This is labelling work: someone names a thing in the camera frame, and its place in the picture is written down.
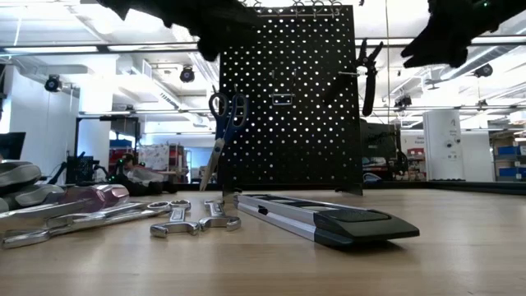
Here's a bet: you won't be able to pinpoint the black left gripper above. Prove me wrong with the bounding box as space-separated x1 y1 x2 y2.
164 0 264 62

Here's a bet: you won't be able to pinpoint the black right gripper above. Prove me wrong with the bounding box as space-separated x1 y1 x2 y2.
400 0 501 69

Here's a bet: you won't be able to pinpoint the black pliers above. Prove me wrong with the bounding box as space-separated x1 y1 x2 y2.
321 39 385 118

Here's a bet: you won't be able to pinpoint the blue handled scissors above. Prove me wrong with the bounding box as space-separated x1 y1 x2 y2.
199 91 250 192

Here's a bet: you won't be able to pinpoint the long silver combination wrench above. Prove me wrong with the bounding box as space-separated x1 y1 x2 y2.
1 205 157 250

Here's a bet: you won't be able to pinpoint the silver double prong hook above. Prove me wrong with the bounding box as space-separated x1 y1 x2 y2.
270 68 298 106

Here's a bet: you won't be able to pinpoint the black equipment stand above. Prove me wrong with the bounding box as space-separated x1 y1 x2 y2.
360 118 410 183

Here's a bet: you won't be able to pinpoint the white cabinet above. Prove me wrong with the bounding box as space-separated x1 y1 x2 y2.
422 109 466 182

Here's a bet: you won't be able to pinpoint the shelf with blue bins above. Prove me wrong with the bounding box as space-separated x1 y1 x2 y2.
489 130 526 183

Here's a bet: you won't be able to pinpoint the black perforated pegboard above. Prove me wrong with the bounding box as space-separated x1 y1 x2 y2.
218 4 364 197

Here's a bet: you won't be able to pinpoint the person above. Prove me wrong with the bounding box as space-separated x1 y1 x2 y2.
108 152 165 184

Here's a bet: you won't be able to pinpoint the black work glove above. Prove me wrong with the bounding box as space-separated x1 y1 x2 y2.
122 180 143 197

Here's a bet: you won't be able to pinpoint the black crate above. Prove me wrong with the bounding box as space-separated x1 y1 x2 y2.
65 150 100 185

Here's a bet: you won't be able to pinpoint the black monitor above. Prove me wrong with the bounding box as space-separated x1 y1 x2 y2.
0 131 27 161

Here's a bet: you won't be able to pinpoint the black ceiling camera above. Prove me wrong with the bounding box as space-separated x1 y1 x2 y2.
178 64 196 84
473 62 494 79
44 73 63 94

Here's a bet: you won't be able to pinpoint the white wire ring rack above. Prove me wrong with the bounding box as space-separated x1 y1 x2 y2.
246 0 344 19

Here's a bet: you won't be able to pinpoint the black aluminium table frame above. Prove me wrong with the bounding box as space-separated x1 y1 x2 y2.
176 179 526 197

